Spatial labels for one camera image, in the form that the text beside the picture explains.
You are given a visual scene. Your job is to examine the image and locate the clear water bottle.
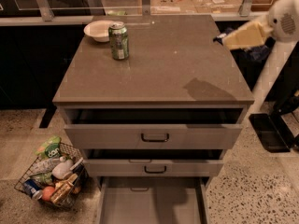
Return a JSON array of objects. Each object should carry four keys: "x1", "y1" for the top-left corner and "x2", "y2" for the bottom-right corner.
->
[{"x1": 31, "y1": 156, "x2": 66, "y2": 175}]

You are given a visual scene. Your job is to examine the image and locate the green soda can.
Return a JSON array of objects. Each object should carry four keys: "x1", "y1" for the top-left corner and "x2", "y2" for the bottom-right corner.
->
[{"x1": 108, "y1": 21, "x2": 129, "y2": 60}]

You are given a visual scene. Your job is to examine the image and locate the white plastic bottle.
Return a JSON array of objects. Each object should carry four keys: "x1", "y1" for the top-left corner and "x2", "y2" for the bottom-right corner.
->
[{"x1": 51, "y1": 160, "x2": 73, "y2": 180}]

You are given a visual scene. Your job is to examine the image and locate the black robot base tray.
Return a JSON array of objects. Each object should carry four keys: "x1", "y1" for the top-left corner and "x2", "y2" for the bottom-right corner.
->
[{"x1": 249, "y1": 113, "x2": 299, "y2": 153}]

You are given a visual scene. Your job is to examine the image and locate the grey top drawer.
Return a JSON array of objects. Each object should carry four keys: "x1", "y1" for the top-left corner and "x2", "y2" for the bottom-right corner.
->
[{"x1": 65, "y1": 108, "x2": 242, "y2": 149}]

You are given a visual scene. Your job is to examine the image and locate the brown snack box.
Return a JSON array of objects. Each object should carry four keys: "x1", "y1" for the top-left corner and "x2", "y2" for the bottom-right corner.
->
[{"x1": 50, "y1": 174, "x2": 78, "y2": 205}]

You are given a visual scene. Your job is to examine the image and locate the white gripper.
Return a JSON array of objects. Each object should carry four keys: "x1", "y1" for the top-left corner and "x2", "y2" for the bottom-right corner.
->
[{"x1": 222, "y1": 0, "x2": 299, "y2": 50}]

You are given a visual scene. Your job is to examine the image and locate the blue rxbar blueberry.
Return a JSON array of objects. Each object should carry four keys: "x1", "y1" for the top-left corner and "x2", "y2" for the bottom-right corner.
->
[{"x1": 213, "y1": 33, "x2": 228, "y2": 44}]

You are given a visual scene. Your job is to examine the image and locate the white bowl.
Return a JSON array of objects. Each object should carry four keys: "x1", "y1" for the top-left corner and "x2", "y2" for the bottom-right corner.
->
[{"x1": 84, "y1": 21, "x2": 112, "y2": 42}]

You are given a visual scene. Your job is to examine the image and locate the grey drawer cabinet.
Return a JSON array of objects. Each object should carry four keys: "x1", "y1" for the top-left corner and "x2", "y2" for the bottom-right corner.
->
[{"x1": 51, "y1": 14, "x2": 255, "y2": 224}]

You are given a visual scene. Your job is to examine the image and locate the blue soda can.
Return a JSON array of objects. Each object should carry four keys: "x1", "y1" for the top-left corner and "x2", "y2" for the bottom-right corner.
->
[{"x1": 22, "y1": 179, "x2": 43, "y2": 200}]

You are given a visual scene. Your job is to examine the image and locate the grey bottom drawer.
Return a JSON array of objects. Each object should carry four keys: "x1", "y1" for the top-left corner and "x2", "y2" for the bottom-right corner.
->
[{"x1": 95, "y1": 177, "x2": 210, "y2": 224}]

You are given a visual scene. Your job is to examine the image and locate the grey middle drawer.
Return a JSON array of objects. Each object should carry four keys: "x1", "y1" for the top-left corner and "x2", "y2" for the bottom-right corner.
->
[{"x1": 84, "y1": 149, "x2": 223, "y2": 177}]

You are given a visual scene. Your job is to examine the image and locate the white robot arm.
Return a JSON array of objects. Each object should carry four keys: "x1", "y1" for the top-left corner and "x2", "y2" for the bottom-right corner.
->
[{"x1": 222, "y1": 0, "x2": 299, "y2": 113}]

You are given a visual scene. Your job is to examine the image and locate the wire basket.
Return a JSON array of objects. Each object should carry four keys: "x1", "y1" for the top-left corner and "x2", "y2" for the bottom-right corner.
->
[{"x1": 14, "y1": 143, "x2": 88, "y2": 209}]

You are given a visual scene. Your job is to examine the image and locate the grey drawer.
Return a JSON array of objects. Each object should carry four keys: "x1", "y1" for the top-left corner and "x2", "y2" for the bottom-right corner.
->
[
  {"x1": 84, "y1": 149, "x2": 223, "y2": 177},
  {"x1": 95, "y1": 177, "x2": 210, "y2": 224},
  {"x1": 65, "y1": 108, "x2": 242, "y2": 149}
]

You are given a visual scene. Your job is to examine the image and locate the green chip bag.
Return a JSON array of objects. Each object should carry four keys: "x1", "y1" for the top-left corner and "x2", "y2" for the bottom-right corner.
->
[{"x1": 35, "y1": 136, "x2": 61, "y2": 159}]

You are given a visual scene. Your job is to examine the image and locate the metal railing frame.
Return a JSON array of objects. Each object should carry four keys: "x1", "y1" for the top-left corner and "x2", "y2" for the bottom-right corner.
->
[{"x1": 0, "y1": 0, "x2": 277, "y2": 26}]

